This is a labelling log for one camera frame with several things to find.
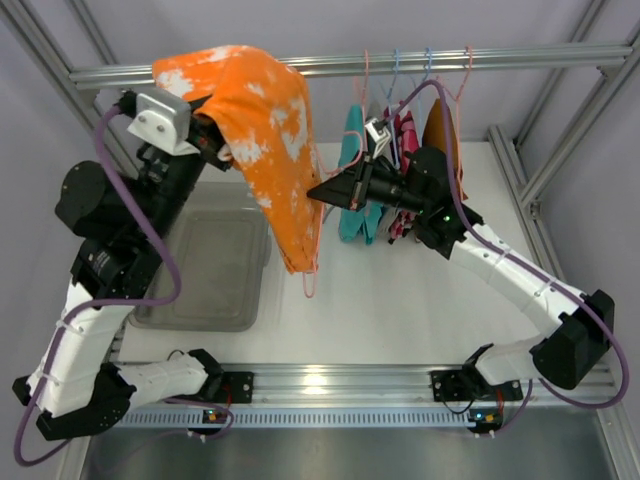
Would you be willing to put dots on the aluminium frame left post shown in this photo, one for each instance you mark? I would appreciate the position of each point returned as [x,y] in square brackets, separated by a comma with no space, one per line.
[46,117]

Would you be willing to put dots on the slotted cable duct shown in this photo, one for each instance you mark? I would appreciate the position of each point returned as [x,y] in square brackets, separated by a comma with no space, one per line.
[245,418]

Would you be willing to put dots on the pink hanger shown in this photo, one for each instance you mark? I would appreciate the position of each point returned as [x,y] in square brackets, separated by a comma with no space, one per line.
[364,85]
[456,98]
[309,278]

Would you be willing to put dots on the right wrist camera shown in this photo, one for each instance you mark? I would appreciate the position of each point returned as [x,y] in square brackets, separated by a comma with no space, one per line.
[379,134]

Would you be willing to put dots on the aluminium frame post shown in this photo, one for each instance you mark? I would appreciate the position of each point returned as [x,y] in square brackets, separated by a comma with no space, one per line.
[568,106]
[46,117]

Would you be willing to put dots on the aluminium frame right post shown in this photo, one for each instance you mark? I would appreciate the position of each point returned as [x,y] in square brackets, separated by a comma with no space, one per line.
[568,106]

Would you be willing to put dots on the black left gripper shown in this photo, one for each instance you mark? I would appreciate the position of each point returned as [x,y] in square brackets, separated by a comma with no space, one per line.
[208,141]

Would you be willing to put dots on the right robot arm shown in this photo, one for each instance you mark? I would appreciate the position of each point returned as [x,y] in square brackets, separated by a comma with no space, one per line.
[572,327]

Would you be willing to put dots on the pink hanger under teal trousers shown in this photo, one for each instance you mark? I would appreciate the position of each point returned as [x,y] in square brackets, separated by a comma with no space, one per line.
[364,85]

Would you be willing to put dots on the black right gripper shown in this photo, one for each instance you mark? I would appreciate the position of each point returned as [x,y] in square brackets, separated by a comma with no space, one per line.
[358,185]

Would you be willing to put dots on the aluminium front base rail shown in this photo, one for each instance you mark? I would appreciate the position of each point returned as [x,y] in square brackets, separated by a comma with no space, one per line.
[334,386]

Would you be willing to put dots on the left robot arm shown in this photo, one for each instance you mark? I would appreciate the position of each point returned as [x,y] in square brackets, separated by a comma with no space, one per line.
[122,223]

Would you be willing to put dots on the clear plastic bin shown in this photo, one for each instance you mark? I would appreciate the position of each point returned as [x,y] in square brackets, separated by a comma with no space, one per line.
[221,245]

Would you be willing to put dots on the aluminium hanging rail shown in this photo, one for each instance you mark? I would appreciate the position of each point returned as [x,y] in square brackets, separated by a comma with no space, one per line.
[567,55]

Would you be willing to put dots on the pink hanger under mustard trousers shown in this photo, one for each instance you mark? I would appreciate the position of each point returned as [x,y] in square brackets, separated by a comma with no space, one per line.
[456,98]

